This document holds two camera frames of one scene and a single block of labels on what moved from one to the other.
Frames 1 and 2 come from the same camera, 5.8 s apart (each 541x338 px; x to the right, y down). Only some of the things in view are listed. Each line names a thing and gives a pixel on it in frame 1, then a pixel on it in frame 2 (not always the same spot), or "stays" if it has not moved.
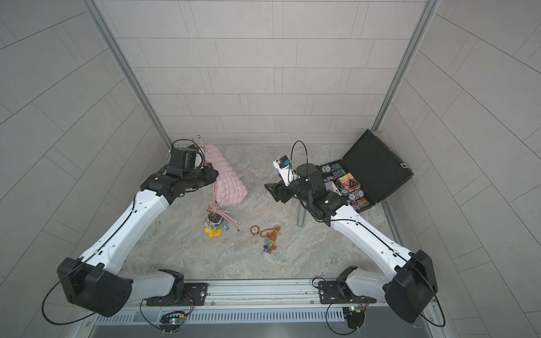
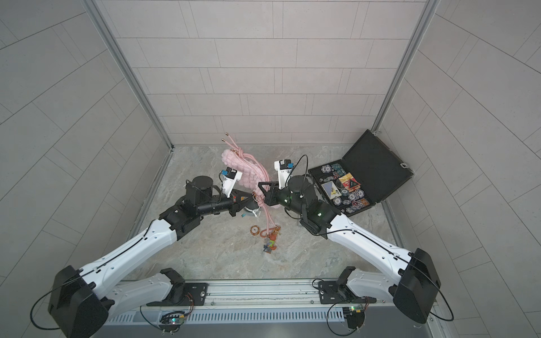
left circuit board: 170,322 stays
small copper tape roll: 254,230 stays
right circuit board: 355,316 stays
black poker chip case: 369,171 stays
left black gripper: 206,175 to 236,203
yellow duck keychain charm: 212,233 to 256,211
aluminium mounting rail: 261,296 stays
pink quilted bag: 228,187 to 252,171
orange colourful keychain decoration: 270,239 stays
